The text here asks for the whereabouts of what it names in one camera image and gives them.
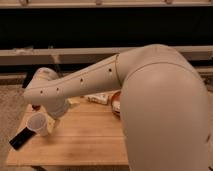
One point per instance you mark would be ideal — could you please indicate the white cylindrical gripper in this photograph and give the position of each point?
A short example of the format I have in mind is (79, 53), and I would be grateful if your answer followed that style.
(56, 109)

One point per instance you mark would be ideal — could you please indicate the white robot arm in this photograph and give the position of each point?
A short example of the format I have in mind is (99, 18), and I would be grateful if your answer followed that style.
(164, 105)

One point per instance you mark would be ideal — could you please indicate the white plastic cup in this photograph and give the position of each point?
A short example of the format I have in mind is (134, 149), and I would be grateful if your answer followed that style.
(38, 123)

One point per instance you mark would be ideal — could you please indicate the dark red small object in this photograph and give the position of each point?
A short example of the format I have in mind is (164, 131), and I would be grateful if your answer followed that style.
(36, 107)

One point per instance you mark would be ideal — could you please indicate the black phone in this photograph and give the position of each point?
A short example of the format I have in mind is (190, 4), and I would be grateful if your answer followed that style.
(21, 138)

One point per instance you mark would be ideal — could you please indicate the white tube bottle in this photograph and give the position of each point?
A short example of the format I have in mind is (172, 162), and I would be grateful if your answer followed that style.
(99, 98)

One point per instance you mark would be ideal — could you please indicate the orange bowl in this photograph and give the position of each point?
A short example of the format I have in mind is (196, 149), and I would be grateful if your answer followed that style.
(115, 103)

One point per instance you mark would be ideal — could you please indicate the long grey shelf beam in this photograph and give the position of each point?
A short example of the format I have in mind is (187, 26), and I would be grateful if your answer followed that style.
(30, 56)

